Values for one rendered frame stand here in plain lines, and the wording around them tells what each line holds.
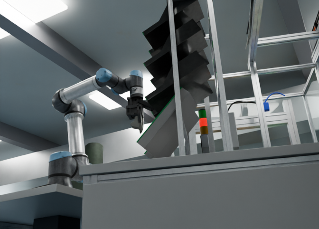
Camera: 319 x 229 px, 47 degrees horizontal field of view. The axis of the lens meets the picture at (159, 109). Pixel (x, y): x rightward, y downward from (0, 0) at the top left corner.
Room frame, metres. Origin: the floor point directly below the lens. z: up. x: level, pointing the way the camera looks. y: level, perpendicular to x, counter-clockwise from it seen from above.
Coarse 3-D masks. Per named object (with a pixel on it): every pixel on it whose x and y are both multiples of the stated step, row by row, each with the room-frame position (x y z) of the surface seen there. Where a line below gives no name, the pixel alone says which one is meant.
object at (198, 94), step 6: (204, 84) 1.43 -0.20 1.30; (192, 90) 1.43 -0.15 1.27; (198, 90) 1.46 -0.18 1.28; (204, 90) 1.48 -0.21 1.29; (210, 90) 1.50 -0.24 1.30; (192, 96) 1.48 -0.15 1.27; (198, 96) 1.50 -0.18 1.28; (204, 96) 1.53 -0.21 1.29; (198, 102) 1.55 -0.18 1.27; (156, 114) 1.49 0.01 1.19
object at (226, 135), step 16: (208, 0) 1.24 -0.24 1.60; (208, 16) 1.40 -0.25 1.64; (176, 48) 1.27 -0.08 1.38; (176, 64) 1.26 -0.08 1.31; (176, 80) 1.27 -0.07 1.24; (176, 96) 1.27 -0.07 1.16; (224, 96) 1.24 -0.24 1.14; (176, 112) 1.27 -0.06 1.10; (224, 112) 1.24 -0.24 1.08; (224, 128) 1.56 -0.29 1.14; (224, 144) 1.56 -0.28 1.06
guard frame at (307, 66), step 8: (304, 64) 2.48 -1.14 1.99; (312, 64) 2.47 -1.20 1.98; (240, 72) 2.55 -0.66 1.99; (248, 72) 2.54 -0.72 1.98; (264, 72) 2.52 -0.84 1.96; (272, 72) 2.53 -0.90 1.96; (312, 72) 2.56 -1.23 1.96; (208, 80) 2.60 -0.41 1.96; (304, 88) 2.88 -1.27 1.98; (264, 96) 3.01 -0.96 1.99; (272, 96) 3.00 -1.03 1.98; (280, 96) 2.99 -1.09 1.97; (288, 96) 2.98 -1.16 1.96; (304, 96) 2.96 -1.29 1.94; (200, 104) 3.09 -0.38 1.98; (216, 104) 3.07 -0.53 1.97; (312, 128) 2.96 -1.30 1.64
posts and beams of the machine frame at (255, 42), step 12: (252, 24) 2.06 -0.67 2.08; (252, 36) 2.16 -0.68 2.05; (276, 36) 2.23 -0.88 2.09; (288, 36) 2.22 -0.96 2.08; (300, 36) 2.21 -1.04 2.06; (312, 36) 2.20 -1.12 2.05; (252, 48) 2.31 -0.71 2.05; (252, 60) 2.49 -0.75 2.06; (312, 60) 2.54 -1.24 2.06; (252, 72) 2.50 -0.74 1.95; (264, 120) 2.49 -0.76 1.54; (264, 132) 2.50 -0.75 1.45; (264, 144) 2.50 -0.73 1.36
